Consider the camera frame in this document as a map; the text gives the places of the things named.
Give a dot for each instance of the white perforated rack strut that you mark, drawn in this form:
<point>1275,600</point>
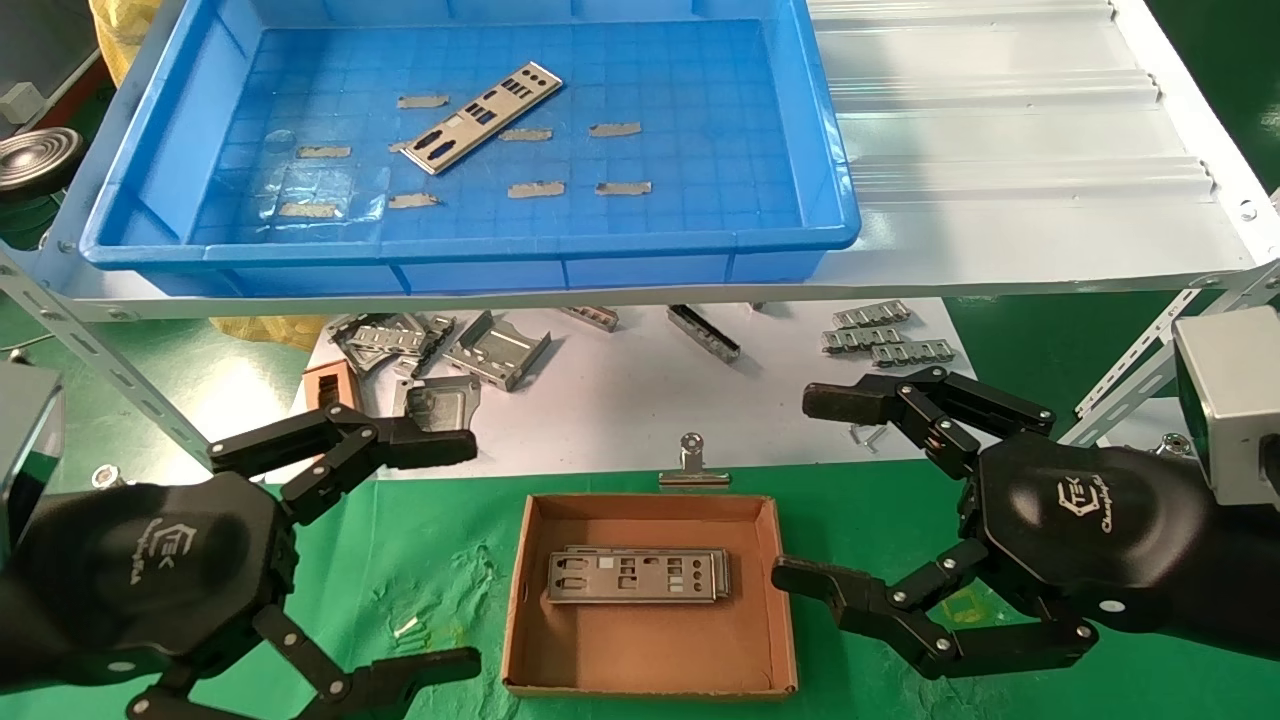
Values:
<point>130,388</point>
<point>1125,385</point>

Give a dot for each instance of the silver ribbed metal strip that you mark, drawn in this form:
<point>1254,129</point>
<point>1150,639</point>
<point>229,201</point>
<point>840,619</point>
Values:
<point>872,314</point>
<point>912,352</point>
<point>862,339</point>

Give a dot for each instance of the yellow plastic bag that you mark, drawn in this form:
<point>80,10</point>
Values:
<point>115,40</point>
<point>270,330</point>

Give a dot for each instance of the folded sheet metal bracket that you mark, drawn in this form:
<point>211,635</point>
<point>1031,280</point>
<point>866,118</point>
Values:
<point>497,350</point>

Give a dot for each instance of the green table cloth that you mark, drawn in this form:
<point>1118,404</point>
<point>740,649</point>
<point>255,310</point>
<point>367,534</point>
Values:
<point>430,540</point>

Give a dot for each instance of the silver hex key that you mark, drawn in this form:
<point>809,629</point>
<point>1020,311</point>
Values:
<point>862,433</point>

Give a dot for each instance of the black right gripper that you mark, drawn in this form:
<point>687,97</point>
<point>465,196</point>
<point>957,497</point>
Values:
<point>1090,520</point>

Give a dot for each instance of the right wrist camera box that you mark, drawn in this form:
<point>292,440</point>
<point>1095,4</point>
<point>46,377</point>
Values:
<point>1235,400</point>

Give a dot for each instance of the dark metal bar part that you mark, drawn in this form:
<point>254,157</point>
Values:
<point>703,332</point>

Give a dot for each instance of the slotted metal bracket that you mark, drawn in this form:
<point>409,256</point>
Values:
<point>375,335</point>
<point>438,335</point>

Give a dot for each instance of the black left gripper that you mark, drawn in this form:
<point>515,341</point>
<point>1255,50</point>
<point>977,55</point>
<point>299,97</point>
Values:
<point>150,570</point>

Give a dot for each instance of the clear tape patch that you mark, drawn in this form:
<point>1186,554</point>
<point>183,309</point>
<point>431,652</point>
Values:
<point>350,185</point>

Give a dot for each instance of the small metal channel piece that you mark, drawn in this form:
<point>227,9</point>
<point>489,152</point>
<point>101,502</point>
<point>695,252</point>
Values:
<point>592,317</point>

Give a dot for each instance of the brown cardboard box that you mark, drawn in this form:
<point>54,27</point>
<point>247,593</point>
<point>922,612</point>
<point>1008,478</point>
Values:
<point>650,650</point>

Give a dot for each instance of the brown part holder tray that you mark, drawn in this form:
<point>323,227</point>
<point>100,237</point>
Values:
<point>330,385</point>

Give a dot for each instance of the small white scrap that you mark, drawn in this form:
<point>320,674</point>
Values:
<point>405,628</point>

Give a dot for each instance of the white metal rack shelf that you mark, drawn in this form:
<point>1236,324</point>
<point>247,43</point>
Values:
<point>1000,130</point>

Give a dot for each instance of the white board sheet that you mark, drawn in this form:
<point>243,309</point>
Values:
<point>620,400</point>

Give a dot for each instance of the blue plastic tray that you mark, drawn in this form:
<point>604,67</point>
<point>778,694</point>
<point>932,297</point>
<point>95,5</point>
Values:
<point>700,150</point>

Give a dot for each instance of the small grey box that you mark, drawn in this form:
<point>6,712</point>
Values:
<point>15,100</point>

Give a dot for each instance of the grey metal frame part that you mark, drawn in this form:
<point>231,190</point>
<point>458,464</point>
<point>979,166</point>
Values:
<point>445,400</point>

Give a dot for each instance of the black round stool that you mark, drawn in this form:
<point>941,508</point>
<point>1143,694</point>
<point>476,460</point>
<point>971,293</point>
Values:
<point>35,160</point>

